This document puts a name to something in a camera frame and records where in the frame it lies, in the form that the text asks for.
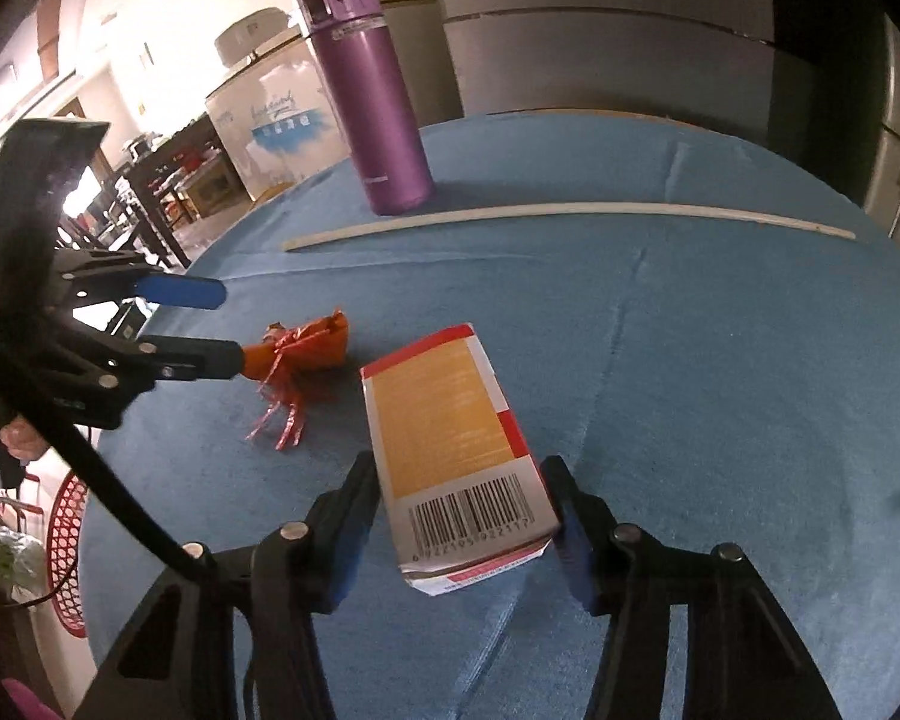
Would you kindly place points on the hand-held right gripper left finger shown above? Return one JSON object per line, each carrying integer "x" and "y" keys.
{"x": 349, "y": 540}

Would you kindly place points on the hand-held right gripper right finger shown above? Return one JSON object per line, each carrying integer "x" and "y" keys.
{"x": 574, "y": 555}

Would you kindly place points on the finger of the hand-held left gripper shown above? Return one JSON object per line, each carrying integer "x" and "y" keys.
{"x": 195, "y": 360}
{"x": 184, "y": 291}

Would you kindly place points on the red wrapper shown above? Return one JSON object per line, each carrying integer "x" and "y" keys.
{"x": 307, "y": 352}

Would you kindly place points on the orange and red carton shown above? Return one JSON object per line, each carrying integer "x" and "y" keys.
{"x": 450, "y": 435}

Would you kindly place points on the person's left hand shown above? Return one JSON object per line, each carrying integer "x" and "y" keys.
{"x": 19, "y": 439}

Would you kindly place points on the dark wooden table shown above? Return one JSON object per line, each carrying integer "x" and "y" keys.
{"x": 150, "y": 195}

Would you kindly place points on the white chest freezer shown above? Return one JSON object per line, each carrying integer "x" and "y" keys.
{"x": 277, "y": 135}

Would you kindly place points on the red mesh basket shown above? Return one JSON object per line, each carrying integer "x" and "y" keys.
{"x": 64, "y": 547}

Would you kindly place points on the white appliance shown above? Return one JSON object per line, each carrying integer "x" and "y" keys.
{"x": 251, "y": 34}

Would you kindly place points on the purple thermos bottle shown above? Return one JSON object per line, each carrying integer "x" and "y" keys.
{"x": 375, "y": 97}

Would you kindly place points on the green plant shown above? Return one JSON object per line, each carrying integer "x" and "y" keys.
{"x": 7, "y": 559}

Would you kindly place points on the long white strip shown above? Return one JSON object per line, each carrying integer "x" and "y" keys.
{"x": 570, "y": 214}

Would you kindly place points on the beige tall cabinet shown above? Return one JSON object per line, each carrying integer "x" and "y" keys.
{"x": 607, "y": 37}

